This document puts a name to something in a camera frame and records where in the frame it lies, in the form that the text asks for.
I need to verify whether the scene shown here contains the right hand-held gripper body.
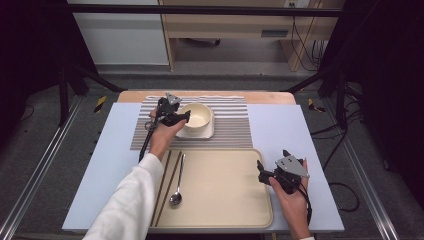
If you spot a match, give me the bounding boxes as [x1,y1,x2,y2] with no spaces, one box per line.
[266,154,311,195]

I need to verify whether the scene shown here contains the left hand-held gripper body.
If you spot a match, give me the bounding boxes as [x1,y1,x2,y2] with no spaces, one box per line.
[156,92,184,128]

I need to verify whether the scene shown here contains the cream bowl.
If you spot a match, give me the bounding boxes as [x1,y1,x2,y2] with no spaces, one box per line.
[179,102,213,131]

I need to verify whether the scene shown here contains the beige plastic tray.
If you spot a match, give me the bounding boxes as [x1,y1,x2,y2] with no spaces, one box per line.
[146,147,274,230]

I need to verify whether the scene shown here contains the metal spoon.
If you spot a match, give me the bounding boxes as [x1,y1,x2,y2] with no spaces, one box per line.
[168,153,187,207]

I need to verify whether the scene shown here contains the person's left hand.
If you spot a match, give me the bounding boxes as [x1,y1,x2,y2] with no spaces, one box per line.
[148,108,188,162]

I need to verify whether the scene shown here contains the person's right hand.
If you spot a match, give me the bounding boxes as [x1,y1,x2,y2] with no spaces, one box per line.
[268,158,311,218]

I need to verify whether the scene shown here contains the cream square plate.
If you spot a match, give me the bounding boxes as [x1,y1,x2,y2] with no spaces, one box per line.
[175,108,215,140]

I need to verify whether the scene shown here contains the striped woven placemat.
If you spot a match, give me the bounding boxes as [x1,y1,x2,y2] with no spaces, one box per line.
[130,95,254,151]

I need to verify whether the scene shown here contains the yellow black floor tape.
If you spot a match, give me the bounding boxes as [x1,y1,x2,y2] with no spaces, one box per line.
[93,95,108,114]
[307,98,326,113]

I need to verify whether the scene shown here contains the light wooden table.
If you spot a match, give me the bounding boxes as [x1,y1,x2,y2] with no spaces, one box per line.
[117,89,297,105]

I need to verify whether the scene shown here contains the black metal stand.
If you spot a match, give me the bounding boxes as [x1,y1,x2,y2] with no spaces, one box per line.
[56,56,125,128]
[283,63,349,131]

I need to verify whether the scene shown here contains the dark object under desk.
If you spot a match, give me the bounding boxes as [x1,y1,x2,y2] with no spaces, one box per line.
[181,38,222,48]

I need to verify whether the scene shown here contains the white cabinet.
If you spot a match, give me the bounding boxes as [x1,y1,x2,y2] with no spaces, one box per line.
[65,0,170,66]

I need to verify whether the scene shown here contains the black horizontal metal bar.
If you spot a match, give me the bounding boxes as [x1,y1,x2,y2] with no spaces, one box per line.
[64,3,344,18]

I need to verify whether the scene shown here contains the light wooden desk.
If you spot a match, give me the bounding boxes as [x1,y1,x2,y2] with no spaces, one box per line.
[158,0,348,73]

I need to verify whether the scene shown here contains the dark curtain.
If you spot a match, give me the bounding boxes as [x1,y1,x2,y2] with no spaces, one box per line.
[0,0,98,148]
[319,0,424,201]

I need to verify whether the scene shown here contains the white power strip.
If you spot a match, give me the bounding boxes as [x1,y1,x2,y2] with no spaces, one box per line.
[283,0,311,9]

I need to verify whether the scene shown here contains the left hand-held gripper cable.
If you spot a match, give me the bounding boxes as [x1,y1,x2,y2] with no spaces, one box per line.
[138,126,156,164]

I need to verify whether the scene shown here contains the hand-held gripper cable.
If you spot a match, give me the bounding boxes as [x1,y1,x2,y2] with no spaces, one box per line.
[138,126,156,164]
[298,186,314,226]

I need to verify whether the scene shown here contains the right hand-held gripper cable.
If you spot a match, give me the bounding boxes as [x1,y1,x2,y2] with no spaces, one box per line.
[298,186,314,226]

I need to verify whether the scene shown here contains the black floor cables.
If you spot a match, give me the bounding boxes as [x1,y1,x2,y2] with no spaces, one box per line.
[309,83,362,213]

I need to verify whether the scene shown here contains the aluminium floor rail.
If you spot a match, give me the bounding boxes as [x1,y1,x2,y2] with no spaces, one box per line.
[0,96,84,240]
[324,99,401,240]

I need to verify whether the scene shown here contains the black hanging cables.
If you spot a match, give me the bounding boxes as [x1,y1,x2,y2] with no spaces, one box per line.
[290,15,327,73]

